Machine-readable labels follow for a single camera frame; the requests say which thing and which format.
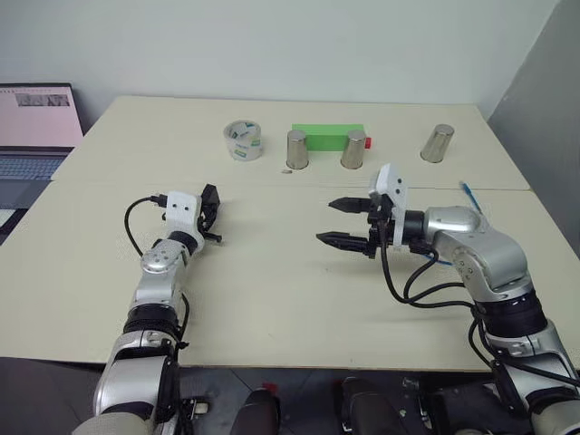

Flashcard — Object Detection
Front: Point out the dark rounded shape red tag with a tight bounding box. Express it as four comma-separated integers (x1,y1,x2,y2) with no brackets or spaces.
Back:
241,382,283,435

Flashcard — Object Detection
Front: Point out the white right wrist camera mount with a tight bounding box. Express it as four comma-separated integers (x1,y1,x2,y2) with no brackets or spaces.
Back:
368,162,409,248

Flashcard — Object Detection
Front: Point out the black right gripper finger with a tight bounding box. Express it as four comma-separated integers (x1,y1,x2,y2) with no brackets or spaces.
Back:
327,196,372,216
314,230,373,256

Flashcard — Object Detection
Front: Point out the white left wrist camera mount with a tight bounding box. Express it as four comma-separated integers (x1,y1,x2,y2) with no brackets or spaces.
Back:
164,190,204,248

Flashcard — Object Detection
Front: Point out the open laptop computer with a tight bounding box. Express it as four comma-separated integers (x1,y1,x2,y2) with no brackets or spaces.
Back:
0,82,86,247

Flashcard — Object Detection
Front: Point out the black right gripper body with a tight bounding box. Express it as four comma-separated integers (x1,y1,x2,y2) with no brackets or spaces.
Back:
364,191,396,261

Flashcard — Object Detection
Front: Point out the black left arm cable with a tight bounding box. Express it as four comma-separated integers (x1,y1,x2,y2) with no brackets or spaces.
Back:
123,193,170,257

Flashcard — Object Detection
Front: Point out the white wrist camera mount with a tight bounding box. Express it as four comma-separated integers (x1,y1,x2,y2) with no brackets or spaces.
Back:
368,162,409,248
164,190,204,248

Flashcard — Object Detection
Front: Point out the green rectangular box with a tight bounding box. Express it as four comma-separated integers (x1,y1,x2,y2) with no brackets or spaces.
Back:
290,121,366,152

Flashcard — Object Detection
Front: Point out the small metal bracket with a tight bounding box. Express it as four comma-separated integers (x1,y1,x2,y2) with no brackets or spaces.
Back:
179,395,212,417

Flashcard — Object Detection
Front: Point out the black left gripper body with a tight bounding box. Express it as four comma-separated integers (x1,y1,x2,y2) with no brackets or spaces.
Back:
197,198,219,237

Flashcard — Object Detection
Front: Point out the steel cup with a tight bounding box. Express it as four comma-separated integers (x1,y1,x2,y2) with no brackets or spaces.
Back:
419,123,456,163
340,129,368,170
285,129,311,170

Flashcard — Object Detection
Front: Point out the blue Ethernet cable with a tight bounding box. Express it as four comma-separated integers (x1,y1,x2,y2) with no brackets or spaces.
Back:
424,179,487,268

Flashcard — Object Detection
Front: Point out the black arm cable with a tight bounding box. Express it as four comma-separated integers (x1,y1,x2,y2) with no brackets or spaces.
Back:
123,193,170,257
379,229,482,312

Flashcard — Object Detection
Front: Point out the clear packing tape roll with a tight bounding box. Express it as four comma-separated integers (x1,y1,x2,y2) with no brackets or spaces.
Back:
222,119,266,162

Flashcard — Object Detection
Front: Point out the dark blocky shape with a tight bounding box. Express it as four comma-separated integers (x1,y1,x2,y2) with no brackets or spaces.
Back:
427,383,537,435

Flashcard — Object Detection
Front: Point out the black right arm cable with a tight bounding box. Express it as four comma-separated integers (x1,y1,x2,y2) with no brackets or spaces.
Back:
379,229,482,312

